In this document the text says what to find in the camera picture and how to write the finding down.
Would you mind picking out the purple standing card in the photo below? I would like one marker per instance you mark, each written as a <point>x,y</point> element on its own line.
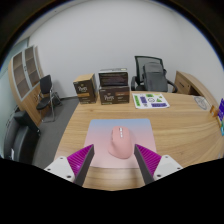
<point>221,110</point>

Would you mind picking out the grey backpack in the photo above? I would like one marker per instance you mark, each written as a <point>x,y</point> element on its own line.
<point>155,78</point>

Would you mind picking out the pink computer mouse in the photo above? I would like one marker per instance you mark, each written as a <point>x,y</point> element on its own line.
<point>120,143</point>

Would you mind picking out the black mesh office chair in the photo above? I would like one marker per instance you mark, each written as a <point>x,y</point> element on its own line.
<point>141,66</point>

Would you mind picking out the wooden shelf cabinet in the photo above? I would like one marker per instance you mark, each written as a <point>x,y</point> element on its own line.
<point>23,76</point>

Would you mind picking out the black sofa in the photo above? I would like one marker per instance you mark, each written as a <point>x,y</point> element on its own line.
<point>20,136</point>

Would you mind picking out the wooden side desk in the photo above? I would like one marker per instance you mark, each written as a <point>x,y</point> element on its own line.
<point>190,83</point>

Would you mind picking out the black visitor chair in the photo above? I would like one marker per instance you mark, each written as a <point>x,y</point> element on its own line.
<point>45,90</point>

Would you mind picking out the white printed sticker sheet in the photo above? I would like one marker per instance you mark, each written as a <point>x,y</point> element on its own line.
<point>150,100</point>

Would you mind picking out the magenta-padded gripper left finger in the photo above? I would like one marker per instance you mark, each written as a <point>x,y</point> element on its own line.
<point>58,166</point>

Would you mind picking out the pink and blue mouse pad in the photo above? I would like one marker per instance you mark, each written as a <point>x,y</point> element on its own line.
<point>100,136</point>

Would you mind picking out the dark printed cardboard box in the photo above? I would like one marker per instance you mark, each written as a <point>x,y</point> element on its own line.
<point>113,78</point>

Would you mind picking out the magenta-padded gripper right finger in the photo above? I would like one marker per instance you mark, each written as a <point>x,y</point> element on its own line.
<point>168,165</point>

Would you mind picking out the tall brown cardboard box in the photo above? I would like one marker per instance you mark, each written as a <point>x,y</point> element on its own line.
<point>85,90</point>

